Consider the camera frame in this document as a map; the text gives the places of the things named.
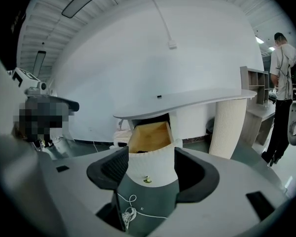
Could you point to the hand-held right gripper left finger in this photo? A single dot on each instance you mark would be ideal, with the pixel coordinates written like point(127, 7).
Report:
point(71, 181)

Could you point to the grey shelf desk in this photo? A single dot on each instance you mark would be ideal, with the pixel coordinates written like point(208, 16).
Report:
point(254, 83)

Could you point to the white curved desk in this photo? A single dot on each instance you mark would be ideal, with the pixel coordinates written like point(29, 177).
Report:
point(187, 100)

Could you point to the large white fluted drawer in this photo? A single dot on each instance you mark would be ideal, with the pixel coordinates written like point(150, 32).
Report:
point(150, 164)

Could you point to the short ceiling light panel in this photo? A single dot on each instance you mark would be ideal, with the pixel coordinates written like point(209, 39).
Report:
point(39, 63)

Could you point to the white sneaker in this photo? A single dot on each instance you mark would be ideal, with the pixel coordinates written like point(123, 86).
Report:
point(128, 216)

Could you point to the black bin bag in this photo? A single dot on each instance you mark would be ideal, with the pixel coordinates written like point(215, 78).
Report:
point(209, 130)

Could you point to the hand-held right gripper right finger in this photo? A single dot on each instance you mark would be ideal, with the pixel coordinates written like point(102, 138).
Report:
point(236, 181)

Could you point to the white wall socket box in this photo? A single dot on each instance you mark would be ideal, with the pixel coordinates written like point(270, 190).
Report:
point(172, 44)

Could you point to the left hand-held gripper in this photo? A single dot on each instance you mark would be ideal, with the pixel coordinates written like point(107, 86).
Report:
point(22, 74)

